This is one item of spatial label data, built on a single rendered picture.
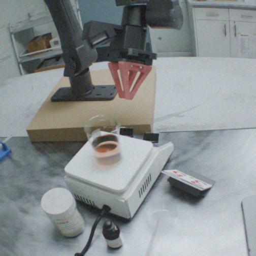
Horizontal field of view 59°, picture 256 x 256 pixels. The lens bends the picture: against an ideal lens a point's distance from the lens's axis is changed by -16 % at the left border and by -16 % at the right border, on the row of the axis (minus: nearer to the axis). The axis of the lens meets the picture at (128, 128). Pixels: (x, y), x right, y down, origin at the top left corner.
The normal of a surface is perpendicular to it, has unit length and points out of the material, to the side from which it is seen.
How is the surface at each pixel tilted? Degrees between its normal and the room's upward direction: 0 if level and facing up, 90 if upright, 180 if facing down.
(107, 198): 90
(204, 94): 0
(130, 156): 0
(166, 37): 90
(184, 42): 90
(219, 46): 90
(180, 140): 0
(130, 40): 74
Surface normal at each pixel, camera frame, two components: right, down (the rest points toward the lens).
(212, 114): -0.15, -0.80
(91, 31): 0.49, 0.20
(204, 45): -0.12, 0.60
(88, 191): -0.47, 0.58
